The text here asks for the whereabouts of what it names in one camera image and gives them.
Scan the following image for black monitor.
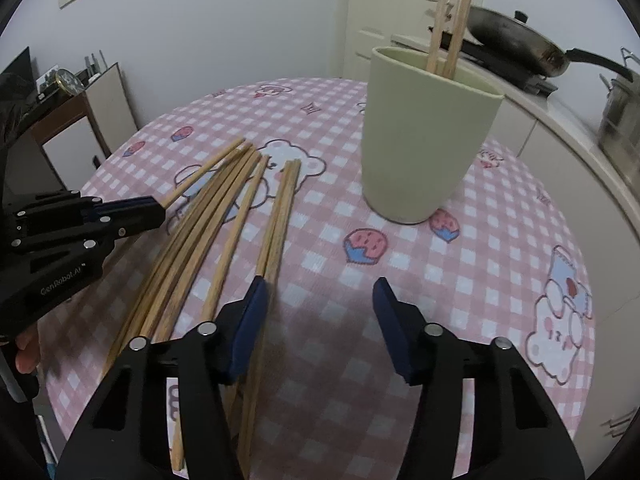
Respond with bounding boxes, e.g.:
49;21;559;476
0;47;38;111

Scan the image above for pink checked tablecloth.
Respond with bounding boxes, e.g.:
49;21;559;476
37;77;598;480

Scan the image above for person's left hand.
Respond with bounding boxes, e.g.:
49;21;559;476
14;326;41;375

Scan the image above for beige leaning board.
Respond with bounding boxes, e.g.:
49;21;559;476
84;62;139;159

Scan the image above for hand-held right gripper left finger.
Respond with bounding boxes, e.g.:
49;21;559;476
55;276;268;480

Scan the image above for wooden side cabinet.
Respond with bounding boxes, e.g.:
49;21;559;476
30;87;138;191

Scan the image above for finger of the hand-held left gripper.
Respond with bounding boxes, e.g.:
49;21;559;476
12;204;167;261
12;191;158;233

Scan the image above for pale green cup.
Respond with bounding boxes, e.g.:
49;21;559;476
361;46;505;225

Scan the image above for bunch of wooden chopsticks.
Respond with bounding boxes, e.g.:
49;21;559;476
102;142;303;480

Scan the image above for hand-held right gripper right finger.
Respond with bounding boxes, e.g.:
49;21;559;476
372;276;586;480

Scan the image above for white door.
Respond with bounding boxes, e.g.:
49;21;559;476
342;0;488;81

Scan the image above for wok lid with black knob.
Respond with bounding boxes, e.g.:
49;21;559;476
467;6;568;61

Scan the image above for steel wok with black handle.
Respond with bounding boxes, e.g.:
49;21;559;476
465;5;633;81

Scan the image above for round table clock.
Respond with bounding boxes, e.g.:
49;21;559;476
54;67;83;97

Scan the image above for long wooden chopstick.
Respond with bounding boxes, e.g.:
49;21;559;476
444;0;480;80
159;137;247;209
426;0;451;73

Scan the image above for black induction cooker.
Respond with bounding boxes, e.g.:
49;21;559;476
395;34;558;95

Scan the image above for grey metal bars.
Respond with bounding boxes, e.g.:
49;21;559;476
82;50;108;83

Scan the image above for steel steamer pot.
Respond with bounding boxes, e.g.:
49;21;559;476
597;47;640;186

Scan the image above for metal door handle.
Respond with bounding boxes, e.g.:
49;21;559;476
425;0;463;23

